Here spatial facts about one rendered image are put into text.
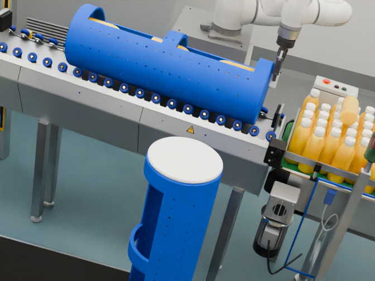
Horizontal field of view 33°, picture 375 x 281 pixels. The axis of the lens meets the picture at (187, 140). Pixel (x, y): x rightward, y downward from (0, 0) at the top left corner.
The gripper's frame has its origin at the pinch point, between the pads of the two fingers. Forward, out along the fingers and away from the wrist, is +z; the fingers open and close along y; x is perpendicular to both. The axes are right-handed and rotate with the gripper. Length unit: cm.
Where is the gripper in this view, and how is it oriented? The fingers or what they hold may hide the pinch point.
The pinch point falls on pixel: (274, 80)
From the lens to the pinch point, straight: 273.3
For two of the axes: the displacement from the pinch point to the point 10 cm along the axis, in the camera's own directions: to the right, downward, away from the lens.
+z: -1.9, 8.2, 5.4
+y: 2.9, -4.7, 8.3
